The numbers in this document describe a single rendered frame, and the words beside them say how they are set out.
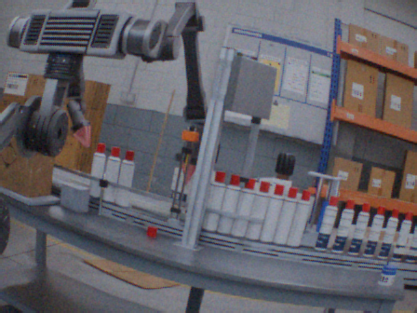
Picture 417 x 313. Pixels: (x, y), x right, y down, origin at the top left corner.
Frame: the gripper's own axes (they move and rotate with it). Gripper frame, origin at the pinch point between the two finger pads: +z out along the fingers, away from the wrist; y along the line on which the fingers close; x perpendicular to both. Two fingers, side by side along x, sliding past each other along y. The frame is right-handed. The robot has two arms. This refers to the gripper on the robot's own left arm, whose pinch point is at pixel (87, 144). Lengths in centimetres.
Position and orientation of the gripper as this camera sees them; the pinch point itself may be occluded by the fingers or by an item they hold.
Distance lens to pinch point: 267.3
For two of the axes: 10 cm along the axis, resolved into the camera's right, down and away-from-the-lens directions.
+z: 4.6, 8.8, -1.3
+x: -8.5, 4.7, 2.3
